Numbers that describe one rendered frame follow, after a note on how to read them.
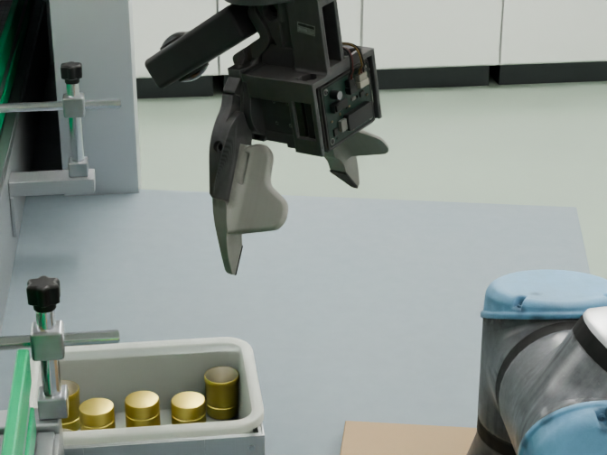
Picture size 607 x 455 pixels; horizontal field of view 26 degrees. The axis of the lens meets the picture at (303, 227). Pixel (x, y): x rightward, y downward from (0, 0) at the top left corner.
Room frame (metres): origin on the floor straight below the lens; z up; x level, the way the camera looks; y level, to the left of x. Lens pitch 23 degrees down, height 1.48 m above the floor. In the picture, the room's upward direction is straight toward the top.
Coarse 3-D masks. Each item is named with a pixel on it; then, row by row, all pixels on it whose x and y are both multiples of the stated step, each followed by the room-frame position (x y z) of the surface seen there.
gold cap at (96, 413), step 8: (88, 400) 1.12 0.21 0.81; (96, 400) 1.12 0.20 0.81; (104, 400) 1.12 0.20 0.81; (80, 408) 1.10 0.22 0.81; (88, 408) 1.10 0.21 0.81; (96, 408) 1.10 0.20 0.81; (104, 408) 1.10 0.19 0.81; (112, 408) 1.10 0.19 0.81; (80, 416) 1.10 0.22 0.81; (88, 416) 1.09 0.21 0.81; (96, 416) 1.09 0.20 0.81; (104, 416) 1.09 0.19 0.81; (112, 416) 1.10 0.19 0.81; (80, 424) 1.10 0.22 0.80; (88, 424) 1.09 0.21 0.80; (96, 424) 1.09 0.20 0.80; (104, 424) 1.09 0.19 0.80; (112, 424) 1.10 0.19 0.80
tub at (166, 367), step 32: (96, 352) 1.17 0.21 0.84; (128, 352) 1.17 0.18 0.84; (160, 352) 1.18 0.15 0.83; (192, 352) 1.18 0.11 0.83; (224, 352) 1.19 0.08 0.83; (32, 384) 1.10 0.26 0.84; (96, 384) 1.17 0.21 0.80; (128, 384) 1.17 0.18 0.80; (160, 384) 1.17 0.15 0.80; (192, 384) 1.18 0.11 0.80; (256, 384) 1.10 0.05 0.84; (160, 416) 1.16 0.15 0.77; (256, 416) 1.04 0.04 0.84
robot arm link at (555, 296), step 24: (504, 288) 0.98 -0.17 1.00; (528, 288) 0.98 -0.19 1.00; (552, 288) 0.98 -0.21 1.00; (576, 288) 0.98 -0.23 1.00; (600, 288) 0.98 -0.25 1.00; (504, 312) 0.96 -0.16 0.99; (528, 312) 0.95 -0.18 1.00; (552, 312) 0.94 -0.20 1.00; (576, 312) 0.94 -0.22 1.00; (504, 336) 0.96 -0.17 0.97; (528, 336) 0.93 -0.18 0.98; (504, 360) 0.93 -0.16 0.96; (480, 384) 0.99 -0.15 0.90; (480, 408) 0.99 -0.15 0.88; (504, 432) 0.95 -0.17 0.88
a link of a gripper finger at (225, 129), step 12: (228, 96) 0.86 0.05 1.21; (228, 108) 0.85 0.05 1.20; (216, 120) 0.85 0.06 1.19; (228, 120) 0.85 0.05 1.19; (240, 120) 0.85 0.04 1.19; (216, 132) 0.85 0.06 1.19; (228, 132) 0.84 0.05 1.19; (240, 132) 0.85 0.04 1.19; (216, 144) 0.85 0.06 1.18; (228, 144) 0.84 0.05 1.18; (216, 156) 0.84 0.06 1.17; (228, 156) 0.84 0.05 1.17; (216, 168) 0.84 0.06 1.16; (228, 168) 0.84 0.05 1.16; (216, 180) 0.84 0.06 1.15; (228, 180) 0.84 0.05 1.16; (216, 192) 0.84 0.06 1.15; (228, 192) 0.83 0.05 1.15
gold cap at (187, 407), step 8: (184, 392) 1.13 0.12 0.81; (192, 392) 1.13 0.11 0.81; (176, 400) 1.12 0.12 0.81; (184, 400) 1.12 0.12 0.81; (192, 400) 1.12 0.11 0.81; (200, 400) 1.12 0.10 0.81; (176, 408) 1.10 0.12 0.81; (184, 408) 1.10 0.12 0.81; (192, 408) 1.10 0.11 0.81; (200, 408) 1.11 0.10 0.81; (176, 416) 1.10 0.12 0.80; (184, 416) 1.10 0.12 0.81; (192, 416) 1.10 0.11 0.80; (200, 416) 1.11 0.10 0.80
